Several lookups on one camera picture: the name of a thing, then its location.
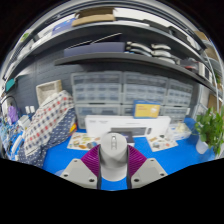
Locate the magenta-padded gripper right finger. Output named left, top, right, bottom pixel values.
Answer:
left=126, top=144, right=169, bottom=190

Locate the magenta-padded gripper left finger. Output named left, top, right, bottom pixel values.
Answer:
left=59, top=143, right=102, bottom=190

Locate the white computer mouse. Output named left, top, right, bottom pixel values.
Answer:
left=99, top=132, right=129, bottom=183

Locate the colourful picture sheet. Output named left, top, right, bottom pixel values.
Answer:
left=145, top=133, right=179, bottom=153
left=66, top=131, right=102, bottom=152

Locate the small black box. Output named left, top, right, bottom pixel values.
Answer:
left=125, top=131, right=136, bottom=148

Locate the long white keyboard box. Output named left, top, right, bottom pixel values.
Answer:
left=84, top=114, right=172, bottom=138

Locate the white and blue box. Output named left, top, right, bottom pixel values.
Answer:
left=168, top=121, right=194, bottom=142

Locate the grey small-parts drawer cabinet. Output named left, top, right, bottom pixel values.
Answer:
left=165, top=79, right=195, bottom=109
left=74, top=103, right=123, bottom=130
left=70, top=70, right=123, bottom=105
left=122, top=72, right=168, bottom=106
left=120, top=103, right=168, bottom=118
left=160, top=105, right=188, bottom=124

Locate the yellow and blue box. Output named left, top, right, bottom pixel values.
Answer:
left=133, top=99, right=162, bottom=120

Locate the red-blue checked cloth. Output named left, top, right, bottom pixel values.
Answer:
left=23, top=89, right=76, bottom=158

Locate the small white appliance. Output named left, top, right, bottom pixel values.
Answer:
left=17, top=114, right=33, bottom=132

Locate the green plant in white pot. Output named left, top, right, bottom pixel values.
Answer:
left=194, top=106, right=224, bottom=158

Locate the purple toy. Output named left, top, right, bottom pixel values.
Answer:
left=7, top=105, right=19, bottom=125

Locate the white wicker basket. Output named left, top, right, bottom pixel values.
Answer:
left=35, top=79, right=64, bottom=107

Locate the dark grey pegboard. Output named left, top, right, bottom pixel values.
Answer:
left=13, top=58, right=74, bottom=116

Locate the teal plastic item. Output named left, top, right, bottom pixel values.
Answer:
left=4, top=77, right=17, bottom=93

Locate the dark wall shelf unit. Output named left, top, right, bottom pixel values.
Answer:
left=4, top=4, right=223, bottom=98

